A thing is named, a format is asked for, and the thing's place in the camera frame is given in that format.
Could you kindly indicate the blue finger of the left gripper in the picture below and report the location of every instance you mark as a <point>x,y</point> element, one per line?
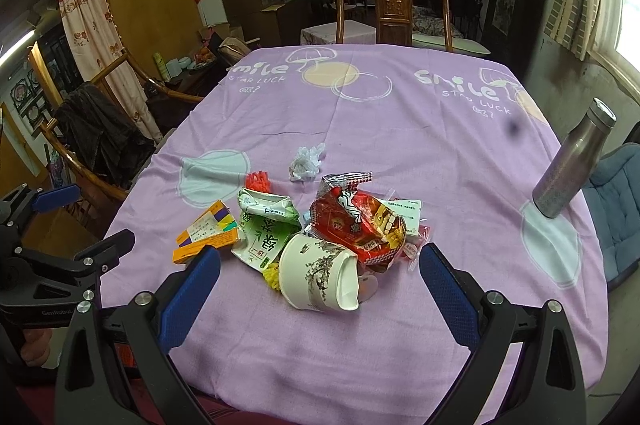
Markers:
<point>105,255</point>
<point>53,199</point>

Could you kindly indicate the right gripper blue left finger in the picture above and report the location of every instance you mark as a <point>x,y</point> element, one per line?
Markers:
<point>185,297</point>

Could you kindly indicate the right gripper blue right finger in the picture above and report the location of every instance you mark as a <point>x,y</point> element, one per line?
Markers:
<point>450,298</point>

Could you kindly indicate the orange yellow medicine box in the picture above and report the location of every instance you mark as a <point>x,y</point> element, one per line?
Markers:
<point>215,227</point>

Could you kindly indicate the red white medicine box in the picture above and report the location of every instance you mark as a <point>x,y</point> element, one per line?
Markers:
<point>417,232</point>

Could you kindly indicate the green white tissue packet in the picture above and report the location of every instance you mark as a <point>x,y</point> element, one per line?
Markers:
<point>266,223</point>

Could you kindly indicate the red snack wrapper bag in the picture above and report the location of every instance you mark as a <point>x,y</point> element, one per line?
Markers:
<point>344,214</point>

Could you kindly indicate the white printed paper cup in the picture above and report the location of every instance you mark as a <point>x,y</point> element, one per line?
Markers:
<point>319,275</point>

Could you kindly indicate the red foam net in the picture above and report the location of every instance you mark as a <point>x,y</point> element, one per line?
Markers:
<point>258,181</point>

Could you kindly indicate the white plastic wrap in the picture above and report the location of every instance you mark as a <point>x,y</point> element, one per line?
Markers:
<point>306,163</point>

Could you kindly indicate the person's left hand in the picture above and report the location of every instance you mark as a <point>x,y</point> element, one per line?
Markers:
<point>36,349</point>

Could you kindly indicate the dark jacket on chair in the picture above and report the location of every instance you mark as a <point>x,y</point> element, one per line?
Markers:
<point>103,138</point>

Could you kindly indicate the purple printed bed sheet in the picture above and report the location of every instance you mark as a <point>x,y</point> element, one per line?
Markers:
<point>338,164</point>

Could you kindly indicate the blue cushioned chair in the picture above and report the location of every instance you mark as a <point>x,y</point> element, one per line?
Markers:
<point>612,195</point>

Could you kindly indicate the floral orange curtain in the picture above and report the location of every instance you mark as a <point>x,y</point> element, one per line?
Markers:
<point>92,34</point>

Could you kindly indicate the wooden chair far end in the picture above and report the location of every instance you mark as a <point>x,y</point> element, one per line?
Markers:
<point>394,21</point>

